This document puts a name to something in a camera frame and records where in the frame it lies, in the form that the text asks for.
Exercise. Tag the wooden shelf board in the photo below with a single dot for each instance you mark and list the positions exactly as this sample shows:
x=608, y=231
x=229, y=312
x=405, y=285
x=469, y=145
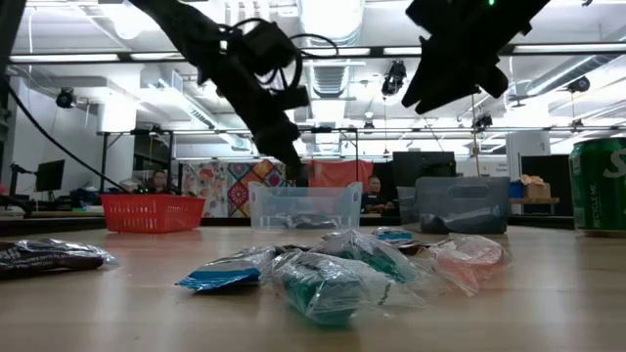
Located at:
x=533, y=200

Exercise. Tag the silver ventilation duct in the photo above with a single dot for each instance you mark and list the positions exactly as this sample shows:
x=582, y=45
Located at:
x=328, y=80

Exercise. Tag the small black monitor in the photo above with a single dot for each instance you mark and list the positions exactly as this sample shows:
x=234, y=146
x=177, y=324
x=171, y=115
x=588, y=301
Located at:
x=49, y=175

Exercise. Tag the orange cloth backdrop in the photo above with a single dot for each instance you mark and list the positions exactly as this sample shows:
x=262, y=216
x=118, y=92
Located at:
x=342, y=173

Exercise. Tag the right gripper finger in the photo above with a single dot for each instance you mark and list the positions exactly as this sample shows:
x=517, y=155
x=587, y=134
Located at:
x=455, y=90
x=428, y=73

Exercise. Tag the teal wrapped candy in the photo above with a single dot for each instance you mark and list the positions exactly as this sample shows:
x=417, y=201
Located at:
x=376, y=259
x=318, y=293

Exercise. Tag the slanted silver duct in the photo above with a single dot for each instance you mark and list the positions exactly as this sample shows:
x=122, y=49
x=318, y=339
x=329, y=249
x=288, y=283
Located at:
x=562, y=73

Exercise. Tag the pale red candy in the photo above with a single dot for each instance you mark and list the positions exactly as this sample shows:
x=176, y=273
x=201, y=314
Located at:
x=469, y=261

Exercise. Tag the green soda can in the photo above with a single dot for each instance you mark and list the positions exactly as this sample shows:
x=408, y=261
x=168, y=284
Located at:
x=599, y=186

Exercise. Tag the black screen panel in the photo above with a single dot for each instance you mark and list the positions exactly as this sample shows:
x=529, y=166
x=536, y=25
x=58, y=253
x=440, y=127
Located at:
x=545, y=166

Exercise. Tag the blue white candy bar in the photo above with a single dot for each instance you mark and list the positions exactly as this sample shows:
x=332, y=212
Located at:
x=220, y=276
x=391, y=235
x=440, y=224
x=481, y=217

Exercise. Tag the clear plastic bin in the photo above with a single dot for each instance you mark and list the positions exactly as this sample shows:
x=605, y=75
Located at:
x=303, y=200

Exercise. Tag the red plastic basket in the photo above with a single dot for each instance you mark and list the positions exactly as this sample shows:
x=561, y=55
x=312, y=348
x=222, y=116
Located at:
x=151, y=212

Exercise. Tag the black metal truss frame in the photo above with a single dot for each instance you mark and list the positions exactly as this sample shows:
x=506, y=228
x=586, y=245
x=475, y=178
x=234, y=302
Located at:
x=318, y=129

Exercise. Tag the colourful patterned quilt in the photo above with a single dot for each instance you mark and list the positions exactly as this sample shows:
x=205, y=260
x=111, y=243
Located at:
x=235, y=186

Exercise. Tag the white pillar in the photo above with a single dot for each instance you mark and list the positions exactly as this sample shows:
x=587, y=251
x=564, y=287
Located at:
x=527, y=146

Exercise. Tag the grey plastic bin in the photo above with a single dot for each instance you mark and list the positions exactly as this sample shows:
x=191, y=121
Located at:
x=462, y=195

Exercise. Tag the cardboard box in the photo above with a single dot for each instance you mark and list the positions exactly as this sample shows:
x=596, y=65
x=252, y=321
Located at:
x=535, y=188

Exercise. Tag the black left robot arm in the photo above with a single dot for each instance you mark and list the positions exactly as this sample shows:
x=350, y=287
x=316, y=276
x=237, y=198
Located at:
x=186, y=34

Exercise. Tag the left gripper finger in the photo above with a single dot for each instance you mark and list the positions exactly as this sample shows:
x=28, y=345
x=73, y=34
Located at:
x=286, y=151

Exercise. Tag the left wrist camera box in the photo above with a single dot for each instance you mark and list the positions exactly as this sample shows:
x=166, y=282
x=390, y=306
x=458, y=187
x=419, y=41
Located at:
x=266, y=46

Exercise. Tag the person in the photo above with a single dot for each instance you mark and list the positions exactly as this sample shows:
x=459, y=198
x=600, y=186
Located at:
x=374, y=193
x=159, y=182

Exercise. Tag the blue box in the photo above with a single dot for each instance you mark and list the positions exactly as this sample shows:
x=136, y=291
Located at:
x=516, y=189

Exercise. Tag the black ceiling spotlight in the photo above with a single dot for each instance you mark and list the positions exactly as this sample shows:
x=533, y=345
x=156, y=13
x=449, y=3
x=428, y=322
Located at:
x=65, y=98
x=579, y=84
x=483, y=121
x=393, y=78

